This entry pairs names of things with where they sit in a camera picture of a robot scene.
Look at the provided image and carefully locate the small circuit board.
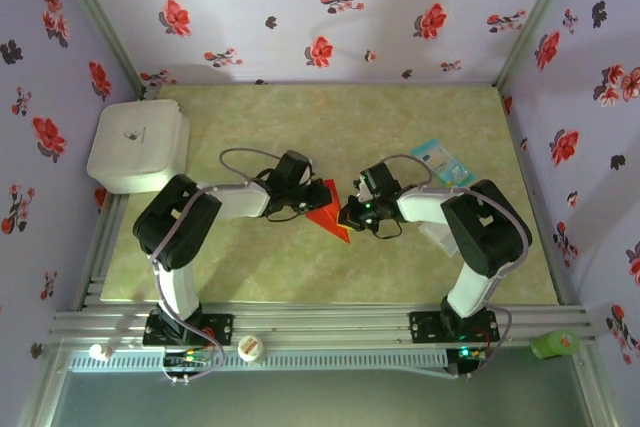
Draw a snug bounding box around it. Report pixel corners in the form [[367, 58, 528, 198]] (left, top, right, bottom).
[[162, 349, 214, 368], [457, 344, 489, 363]]

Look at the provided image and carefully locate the lilac left arm cable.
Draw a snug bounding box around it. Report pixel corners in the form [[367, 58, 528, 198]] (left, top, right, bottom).
[[148, 147, 281, 387]]

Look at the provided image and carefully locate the green bottle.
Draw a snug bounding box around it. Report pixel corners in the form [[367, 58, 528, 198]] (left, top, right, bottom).
[[529, 329, 584, 361]]

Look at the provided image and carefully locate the blue snack packet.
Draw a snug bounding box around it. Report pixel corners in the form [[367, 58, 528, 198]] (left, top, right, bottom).
[[410, 138, 476, 187]]

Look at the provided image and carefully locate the aluminium corner post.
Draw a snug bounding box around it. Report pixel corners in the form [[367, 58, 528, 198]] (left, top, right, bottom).
[[494, 0, 584, 88], [47, 0, 151, 98]]

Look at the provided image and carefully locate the aluminium side rail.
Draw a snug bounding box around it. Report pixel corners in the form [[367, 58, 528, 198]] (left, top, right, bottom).
[[74, 191, 129, 311], [499, 86, 586, 306]]

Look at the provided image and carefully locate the lilac arm cable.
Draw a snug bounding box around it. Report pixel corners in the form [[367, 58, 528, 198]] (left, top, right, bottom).
[[379, 154, 532, 379], [148, 147, 281, 387]]

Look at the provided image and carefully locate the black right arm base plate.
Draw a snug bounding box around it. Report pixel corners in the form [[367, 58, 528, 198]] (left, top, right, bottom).
[[408, 310, 501, 344]]

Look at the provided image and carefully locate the white slotted cable duct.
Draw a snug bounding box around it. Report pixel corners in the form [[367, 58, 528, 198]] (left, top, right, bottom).
[[67, 349, 449, 373]]

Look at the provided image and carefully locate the lilac right arm cable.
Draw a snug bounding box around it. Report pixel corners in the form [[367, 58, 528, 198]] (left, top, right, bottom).
[[379, 154, 532, 379]]

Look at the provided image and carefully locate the red paper sheet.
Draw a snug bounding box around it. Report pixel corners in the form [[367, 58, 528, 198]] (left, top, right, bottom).
[[305, 178, 354, 244]]

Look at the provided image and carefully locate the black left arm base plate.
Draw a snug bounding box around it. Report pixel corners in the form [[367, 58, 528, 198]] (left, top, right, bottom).
[[143, 313, 235, 347]]

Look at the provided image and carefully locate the aluminium frame rail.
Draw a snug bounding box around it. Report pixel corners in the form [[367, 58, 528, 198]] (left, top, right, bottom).
[[49, 302, 599, 348]]

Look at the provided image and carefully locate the white plastic lidded box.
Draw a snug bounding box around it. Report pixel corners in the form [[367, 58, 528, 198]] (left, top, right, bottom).
[[86, 98, 191, 195]]

